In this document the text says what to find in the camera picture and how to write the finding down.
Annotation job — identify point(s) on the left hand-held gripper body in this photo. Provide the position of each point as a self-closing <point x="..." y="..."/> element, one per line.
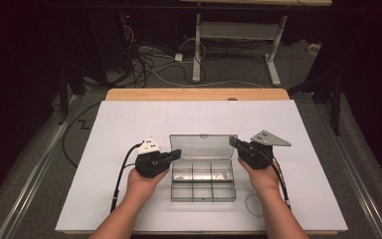
<point x="149" y="162"/>

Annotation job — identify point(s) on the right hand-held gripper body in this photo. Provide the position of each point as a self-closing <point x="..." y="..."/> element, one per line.
<point x="260" y="156"/>

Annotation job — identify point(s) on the clear plastic compartment box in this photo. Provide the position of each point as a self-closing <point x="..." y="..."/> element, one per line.
<point x="202" y="179"/>

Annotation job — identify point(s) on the person's left hand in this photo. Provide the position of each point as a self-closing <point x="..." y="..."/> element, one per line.
<point x="142" y="186"/>

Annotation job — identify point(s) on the person's right hand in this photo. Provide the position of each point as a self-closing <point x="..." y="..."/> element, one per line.
<point x="265" y="181"/>

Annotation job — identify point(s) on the white table cover sheet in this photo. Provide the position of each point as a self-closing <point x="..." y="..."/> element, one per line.
<point x="129" y="119"/>

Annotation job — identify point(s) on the wooden table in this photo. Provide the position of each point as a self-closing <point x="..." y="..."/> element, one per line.
<point x="179" y="94"/>

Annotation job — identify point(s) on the black stand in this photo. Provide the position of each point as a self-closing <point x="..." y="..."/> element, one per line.
<point x="336" y="109"/>
<point x="63" y="99"/>

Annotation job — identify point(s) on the white power adapter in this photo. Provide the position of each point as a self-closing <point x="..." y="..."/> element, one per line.
<point x="178" y="57"/>

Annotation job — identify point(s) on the white-framed desk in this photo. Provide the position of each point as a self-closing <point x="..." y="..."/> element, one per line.
<point x="238" y="30"/>

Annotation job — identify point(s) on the small beige box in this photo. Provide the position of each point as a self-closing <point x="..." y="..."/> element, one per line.
<point x="314" y="48"/>

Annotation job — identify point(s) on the aluminium floor rail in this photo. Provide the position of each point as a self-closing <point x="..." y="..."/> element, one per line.
<point x="33" y="172"/>
<point x="354" y="179"/>

